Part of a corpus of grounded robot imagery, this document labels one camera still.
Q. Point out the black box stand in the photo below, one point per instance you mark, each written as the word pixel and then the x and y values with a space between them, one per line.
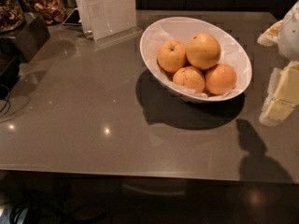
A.
pixel 27 40

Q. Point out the white oval bowl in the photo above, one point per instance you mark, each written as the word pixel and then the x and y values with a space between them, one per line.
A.
pixel 149 41

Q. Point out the bowl of dried snacks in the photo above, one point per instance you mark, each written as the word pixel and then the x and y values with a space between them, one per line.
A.
pixel 52 11

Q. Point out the glass jar of dried snacks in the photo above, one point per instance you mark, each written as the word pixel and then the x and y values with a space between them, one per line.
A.
pixel 11 15

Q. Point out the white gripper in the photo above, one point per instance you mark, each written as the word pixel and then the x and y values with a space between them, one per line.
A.
pixel 290 34

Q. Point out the black device at left edge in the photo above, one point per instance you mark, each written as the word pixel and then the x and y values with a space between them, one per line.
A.
pixel 9 73

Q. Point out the white paper bowl liner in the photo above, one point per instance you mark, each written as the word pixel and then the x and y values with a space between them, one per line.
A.
pixel 232 52

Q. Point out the clear acrylic sign holder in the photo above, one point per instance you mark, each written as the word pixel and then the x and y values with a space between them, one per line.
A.
pixel 108 21

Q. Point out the black smartphone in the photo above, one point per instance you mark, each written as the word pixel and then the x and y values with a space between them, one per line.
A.
pixel 73 19

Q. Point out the orange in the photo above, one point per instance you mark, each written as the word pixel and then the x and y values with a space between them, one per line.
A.
pixel 171 55
pixel 220 79
pixel 203 51
pixel 190 77

